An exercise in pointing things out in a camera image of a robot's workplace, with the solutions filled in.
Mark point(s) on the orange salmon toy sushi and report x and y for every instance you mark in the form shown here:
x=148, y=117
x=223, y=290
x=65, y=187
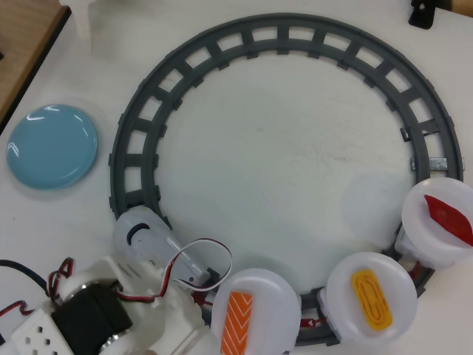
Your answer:
x=236, y=325

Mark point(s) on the grey circular toy rail track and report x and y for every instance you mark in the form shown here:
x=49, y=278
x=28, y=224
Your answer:
x=284, y=19

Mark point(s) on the red tuna toy sushi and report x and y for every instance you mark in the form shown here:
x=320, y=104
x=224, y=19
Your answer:
x=447, y=218

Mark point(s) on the wooden desk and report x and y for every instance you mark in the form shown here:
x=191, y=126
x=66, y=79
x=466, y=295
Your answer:
x=22, y=55

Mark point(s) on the blue round dish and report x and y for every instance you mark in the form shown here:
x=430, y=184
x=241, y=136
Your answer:
x=51, y=148

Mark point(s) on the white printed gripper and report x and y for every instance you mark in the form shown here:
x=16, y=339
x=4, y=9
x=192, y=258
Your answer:
x=137, y=237

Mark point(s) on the black plastic bracket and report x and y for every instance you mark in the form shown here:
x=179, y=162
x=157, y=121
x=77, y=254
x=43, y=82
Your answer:
x=421, y=16

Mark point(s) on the white round plastic plate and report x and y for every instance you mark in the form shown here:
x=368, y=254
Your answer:
x=343, y=281
x=417, y=222
x=273, y=296

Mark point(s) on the white plastic stand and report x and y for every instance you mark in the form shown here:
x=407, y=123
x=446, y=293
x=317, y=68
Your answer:
x=83, y=18

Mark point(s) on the yellow egg toy sushi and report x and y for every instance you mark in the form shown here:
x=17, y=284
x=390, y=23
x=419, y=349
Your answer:
x=371, y=299

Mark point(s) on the white Shinkansen toy locomotive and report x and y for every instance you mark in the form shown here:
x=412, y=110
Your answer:
x=155, y=236

